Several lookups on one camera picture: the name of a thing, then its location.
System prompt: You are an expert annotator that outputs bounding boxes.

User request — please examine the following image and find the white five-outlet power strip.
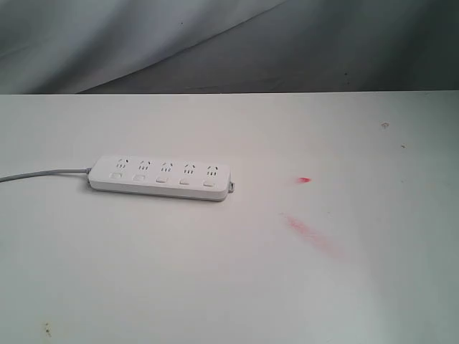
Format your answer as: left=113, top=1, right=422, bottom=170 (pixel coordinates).
left=88, top=156, right=235, bottom=201

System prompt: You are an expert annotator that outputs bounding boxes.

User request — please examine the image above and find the grey backdrop cloth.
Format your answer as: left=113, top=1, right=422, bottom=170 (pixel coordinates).
left=1, top=1, right=458, bottom=94

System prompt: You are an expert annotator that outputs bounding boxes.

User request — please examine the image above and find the grey power strip cord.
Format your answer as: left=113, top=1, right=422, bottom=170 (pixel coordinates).
left=0, top=167, right=93, bottom=183

